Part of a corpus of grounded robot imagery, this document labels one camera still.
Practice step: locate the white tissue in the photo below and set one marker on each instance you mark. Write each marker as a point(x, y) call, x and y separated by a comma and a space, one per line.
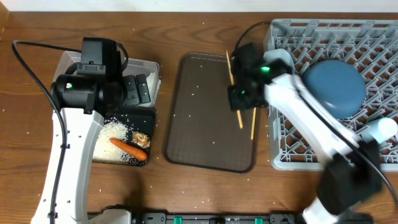
point(153, 84)

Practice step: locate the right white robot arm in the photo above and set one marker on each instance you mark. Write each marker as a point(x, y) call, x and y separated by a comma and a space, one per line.
point(351, 166)

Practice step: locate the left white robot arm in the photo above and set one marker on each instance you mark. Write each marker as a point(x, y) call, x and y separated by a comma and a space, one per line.
point(95, 90)

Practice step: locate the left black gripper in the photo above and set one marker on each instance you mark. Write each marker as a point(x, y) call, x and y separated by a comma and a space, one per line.
point(137, 90)

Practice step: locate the dark blue plate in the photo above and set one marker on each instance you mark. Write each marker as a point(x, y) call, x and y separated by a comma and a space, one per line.
point(338, 86)

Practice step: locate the light blue rice bowl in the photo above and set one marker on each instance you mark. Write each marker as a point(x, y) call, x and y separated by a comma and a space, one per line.
point(280, 54)

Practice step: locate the brown food scrap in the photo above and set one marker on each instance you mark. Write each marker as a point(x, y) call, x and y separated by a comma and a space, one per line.
point(141, 139)

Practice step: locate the orange carrot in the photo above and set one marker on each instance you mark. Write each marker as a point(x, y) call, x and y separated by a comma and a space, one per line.
point(131, 150)

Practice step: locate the dark brown serving tray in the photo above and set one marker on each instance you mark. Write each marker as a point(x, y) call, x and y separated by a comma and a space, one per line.
point(203, 131)

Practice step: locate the clear plastic bin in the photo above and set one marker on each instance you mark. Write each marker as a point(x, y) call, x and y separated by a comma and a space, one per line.
point(134, 67)

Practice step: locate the black waste bin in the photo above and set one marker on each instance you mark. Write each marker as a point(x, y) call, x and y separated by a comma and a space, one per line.
point(121, 126)

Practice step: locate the grey dishwasher rack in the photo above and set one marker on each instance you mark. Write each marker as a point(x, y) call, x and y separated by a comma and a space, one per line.
point(369, 46)

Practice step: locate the small blue cup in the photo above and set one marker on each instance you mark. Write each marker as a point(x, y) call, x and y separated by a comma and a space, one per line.
point(380, 130)

